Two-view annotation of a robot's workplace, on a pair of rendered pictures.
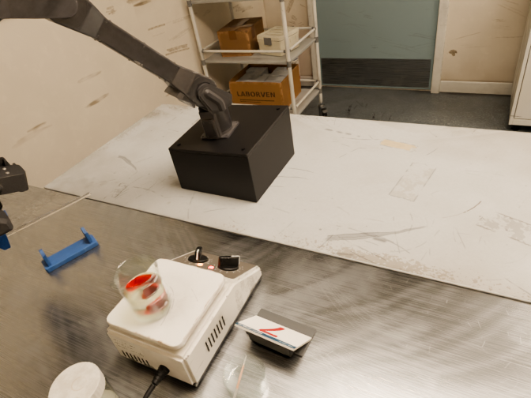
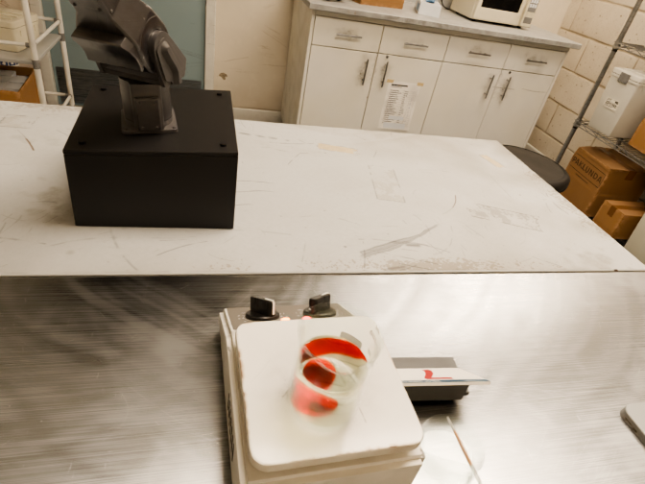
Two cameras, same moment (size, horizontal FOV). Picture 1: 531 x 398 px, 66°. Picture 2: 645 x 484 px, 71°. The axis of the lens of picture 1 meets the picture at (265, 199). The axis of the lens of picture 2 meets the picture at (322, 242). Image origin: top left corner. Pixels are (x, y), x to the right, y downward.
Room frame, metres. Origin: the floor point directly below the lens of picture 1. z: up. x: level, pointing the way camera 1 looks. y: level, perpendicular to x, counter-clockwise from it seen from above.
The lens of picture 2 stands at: (0.25, 0.34, 1.26)
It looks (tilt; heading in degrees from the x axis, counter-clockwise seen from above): 35 degrees down; 308
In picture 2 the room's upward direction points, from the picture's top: 12 degrees clockwise
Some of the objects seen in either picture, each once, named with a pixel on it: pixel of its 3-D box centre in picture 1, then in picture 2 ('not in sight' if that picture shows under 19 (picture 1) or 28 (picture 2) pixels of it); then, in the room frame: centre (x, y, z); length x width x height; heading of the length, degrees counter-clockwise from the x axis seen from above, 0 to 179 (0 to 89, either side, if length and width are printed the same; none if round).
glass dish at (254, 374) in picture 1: (245, 377); (449, 449); (0.28, 0.07, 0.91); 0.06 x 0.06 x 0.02
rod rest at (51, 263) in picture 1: (67, 248); not in sight; (0.60, 0.38, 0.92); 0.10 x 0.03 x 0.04; 124
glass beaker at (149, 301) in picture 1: (142, 290); (330, 372); (0.35, 0.17, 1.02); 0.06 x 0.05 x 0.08; 131
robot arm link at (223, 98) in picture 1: (206, 92); (141, 51); (0.77, 0.08, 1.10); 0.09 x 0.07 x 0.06; 30
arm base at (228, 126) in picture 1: (215, 118); (146, 99); (0.78, 0.07, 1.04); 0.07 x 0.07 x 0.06; 64
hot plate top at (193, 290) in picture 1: (167, 298); (322, 380); (0.37, 0.15, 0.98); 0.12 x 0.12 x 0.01; 58
